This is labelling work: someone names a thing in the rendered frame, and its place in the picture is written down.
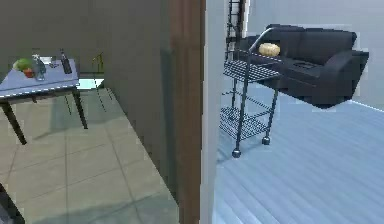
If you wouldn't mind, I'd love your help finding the black ladder shelf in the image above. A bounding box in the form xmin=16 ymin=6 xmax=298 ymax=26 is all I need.
xmin=225 ymin=0 xmax=247 ymax=62

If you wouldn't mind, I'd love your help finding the tan bread loaf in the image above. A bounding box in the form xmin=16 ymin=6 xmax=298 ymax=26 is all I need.
xmin=258 ymin=42 xmax=281 ymax=57

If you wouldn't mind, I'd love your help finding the thin metal chair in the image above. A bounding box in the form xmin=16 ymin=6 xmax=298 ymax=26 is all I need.
xmin=63 ymin=51 xmax=114 ymax=116

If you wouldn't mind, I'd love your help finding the black sofa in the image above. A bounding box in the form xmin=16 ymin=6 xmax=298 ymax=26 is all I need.
xmin=237 ymin=23 xmax=370 ymax=109

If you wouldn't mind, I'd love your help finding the dark glass bottle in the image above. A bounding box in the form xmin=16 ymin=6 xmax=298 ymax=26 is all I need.
xmin=59 ymin=48 xmax=73 ymax=75

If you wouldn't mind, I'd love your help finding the grey table with black legs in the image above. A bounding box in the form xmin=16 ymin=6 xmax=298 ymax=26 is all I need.
xmin=0 ymin=58 xmax=89 ymax=146

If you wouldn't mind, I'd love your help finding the clear glass bottle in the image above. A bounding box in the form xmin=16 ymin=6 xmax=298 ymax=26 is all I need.
xmin=32 ymin=53 xmax=47 ymax=82

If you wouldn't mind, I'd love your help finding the green lettuce head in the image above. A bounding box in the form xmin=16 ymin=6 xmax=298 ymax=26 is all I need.
xmin=13 ymin=58 xmax=34 ymax=72

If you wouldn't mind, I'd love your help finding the black wire serving trolley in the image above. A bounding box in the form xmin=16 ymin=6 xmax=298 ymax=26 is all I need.
xmin=218 ymin=27 xmax=284 ymax=159

